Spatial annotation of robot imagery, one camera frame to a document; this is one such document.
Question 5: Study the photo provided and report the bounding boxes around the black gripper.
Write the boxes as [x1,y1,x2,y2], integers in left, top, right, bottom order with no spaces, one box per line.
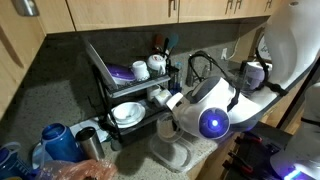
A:
[170,111,181,133]

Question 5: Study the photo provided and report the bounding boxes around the blue dish soap bottle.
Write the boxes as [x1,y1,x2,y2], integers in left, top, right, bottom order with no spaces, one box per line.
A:
[172,61,184,99]

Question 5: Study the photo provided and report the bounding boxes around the black two-tier dish rack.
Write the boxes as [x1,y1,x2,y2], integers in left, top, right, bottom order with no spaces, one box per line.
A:
[89,63,178,153]

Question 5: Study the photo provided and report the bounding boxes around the plain white mug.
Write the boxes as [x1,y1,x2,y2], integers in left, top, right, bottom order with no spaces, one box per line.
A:
[153,89,173,108]
[146,84,162,102]
[130,60,150,82]

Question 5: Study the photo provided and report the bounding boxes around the rectangular clear plastic container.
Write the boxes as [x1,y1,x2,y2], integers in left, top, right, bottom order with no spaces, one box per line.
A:
[148,133,195,174]

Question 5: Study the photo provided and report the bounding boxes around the stacked white plates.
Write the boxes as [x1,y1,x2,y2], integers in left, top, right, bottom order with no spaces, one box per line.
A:
[109,103,147,130]

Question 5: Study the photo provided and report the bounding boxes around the black utensil holder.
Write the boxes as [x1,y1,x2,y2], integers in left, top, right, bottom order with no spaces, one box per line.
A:
[165,64,178,96]

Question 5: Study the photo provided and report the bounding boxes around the curved metal faucet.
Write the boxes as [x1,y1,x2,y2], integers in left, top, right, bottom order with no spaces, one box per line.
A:
[184,49,214,88]

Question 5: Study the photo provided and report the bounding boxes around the white bowl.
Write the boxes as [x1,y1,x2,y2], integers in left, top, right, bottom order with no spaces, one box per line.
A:
[111,101,143,123]

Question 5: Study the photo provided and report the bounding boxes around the white mug with red print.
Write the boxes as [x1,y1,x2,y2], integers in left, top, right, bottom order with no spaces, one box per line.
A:
[146,54,167,76]

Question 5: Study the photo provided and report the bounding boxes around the purple bowl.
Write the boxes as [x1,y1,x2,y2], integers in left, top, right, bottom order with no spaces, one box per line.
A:
[105,64,136,86]

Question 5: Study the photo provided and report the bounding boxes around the black kitchen utensil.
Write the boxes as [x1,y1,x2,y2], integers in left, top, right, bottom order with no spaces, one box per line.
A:
[162,37,170,60]

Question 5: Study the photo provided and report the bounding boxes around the teal spatula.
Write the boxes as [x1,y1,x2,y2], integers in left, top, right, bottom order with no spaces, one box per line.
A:
[165,33,179,58]

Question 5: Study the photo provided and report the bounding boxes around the red spatula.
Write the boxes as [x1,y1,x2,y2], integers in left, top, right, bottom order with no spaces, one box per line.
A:
[153,34,166,54]

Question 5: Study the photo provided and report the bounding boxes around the stainless steel tumbler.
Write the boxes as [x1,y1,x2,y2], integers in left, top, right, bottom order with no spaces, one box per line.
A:
[75,126,106,162]

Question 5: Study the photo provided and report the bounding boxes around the white paper sheet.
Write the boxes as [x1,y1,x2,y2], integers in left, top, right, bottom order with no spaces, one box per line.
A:
[69,118,111,144]

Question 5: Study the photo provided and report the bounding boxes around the water filter pitcher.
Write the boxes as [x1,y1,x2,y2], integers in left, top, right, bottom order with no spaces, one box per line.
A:
[239,60,273,91]

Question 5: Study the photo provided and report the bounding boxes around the white cutting board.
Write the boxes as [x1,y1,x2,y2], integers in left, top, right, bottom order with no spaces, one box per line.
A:
[83,41,119,93]

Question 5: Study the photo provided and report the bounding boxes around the orange plastic bag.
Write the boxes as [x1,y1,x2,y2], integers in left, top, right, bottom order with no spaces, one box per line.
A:
[34,159,118,180]

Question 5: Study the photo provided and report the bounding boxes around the blue plastic jug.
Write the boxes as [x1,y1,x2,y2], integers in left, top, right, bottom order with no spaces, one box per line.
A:
[39,123,84,164]

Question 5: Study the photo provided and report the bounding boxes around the wooden upper cabinets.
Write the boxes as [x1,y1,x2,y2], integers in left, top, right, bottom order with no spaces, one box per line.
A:
[33,0,284,34]

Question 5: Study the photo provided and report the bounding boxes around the blue measuring pitcher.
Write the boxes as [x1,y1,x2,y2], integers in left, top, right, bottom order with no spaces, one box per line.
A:
[0,142,34,180]

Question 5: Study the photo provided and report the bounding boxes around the wooden side cabinet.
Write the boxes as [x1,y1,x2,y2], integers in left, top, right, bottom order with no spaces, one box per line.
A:
[0,0,46,118]

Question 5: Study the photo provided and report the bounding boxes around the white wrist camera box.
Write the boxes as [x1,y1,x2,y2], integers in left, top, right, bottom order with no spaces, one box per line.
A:
[165,92,184,111]

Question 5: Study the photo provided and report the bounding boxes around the black clamp with red handle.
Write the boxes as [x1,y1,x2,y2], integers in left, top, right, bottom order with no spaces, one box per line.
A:
[222,151,254,175]
[234,131,264,147]

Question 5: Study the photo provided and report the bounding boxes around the white wall outlet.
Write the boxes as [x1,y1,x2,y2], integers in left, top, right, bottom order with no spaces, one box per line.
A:
[220,47,229,61]

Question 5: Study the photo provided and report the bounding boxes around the white power cord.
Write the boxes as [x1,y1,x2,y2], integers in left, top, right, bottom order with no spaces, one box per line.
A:
[226,34,242,62]

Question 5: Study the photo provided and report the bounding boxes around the dark robot mount platform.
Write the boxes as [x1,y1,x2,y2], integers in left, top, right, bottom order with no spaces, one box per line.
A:
[223,121,294,180]

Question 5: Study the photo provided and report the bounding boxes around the wide silver cabinet handle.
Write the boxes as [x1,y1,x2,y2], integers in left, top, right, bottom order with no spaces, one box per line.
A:
[11,0,40,18]

